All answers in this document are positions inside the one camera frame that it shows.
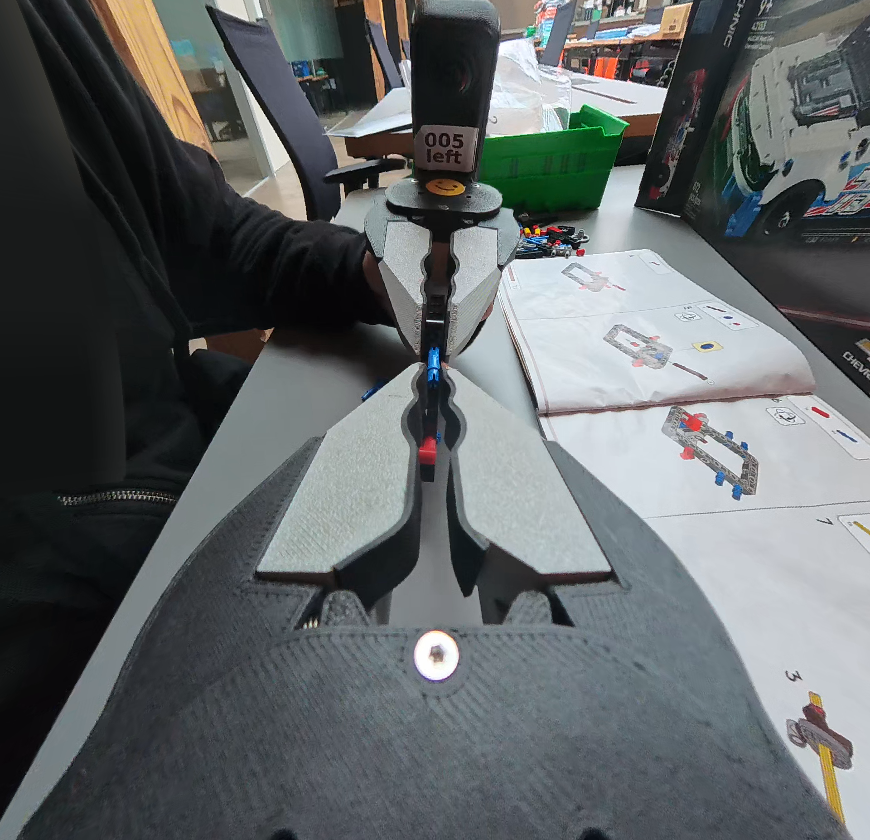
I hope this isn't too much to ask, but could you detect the black lego frame assembly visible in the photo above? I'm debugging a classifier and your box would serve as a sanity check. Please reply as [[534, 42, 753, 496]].
[[416, 295, 450, 484]]

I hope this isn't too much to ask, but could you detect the pile of lego pieces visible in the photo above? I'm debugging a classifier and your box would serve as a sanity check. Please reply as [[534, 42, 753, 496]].
[[513, 214, 591, 259]]

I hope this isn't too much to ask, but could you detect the black office chair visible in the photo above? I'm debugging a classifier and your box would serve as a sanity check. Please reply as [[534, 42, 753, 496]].
[[206, 5, 409, 222], [363, 17, 410, 94]]

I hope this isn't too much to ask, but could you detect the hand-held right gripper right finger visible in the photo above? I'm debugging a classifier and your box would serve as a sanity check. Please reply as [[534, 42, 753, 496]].
[[440, 368, 613, 599]]

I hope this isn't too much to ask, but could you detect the black lego set box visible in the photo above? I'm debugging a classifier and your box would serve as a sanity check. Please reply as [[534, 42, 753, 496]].
[[635, 0, 870, 395]]

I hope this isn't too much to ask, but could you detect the person's left forearm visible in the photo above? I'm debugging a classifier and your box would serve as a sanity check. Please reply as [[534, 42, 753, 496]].
[[173, 143, 392, 338]]

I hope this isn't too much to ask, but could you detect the black bag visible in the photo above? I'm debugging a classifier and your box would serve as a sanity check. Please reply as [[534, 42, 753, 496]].
[[0, 486, 184, 651]]

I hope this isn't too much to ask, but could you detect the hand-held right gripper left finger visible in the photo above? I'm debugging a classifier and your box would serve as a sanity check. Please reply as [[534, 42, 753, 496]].
[[257, 363, 427, 610]]

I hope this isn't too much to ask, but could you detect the green plastic bin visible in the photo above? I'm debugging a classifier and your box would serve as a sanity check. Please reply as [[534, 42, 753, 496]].
[[476, 104, 629, 214]]

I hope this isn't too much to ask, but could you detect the wooden door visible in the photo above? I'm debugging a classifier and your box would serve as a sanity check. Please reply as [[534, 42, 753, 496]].
[[71, 0, 213, 154]]

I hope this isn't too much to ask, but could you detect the cluttered background desk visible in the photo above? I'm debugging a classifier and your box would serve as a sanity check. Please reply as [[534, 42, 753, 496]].
[[533, 0, 691, 79]]

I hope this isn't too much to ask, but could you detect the person's black jacket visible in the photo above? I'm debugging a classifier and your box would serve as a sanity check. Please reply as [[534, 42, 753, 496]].
[[0, 0, 286, 501]]

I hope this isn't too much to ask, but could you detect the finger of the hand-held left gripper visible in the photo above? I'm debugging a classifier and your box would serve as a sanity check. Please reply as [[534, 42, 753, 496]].
[[445, 230, 505, 365], [377, 225, 434, 356]]

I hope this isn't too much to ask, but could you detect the person's left hand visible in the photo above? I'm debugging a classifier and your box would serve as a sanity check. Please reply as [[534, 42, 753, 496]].
[[360, 247, 395, 325]]

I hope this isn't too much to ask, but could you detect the white wooden-edged table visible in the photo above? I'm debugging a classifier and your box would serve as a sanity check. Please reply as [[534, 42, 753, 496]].
[[343, 65, 670, 162]]

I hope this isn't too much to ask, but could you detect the clear plastic bag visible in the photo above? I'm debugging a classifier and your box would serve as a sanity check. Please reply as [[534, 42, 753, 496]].
[[489, 38, 572, 137]]

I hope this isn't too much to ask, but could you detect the lego instruction booklet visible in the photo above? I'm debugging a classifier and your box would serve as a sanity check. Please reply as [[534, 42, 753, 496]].
[[499, 248, 870, 827]]

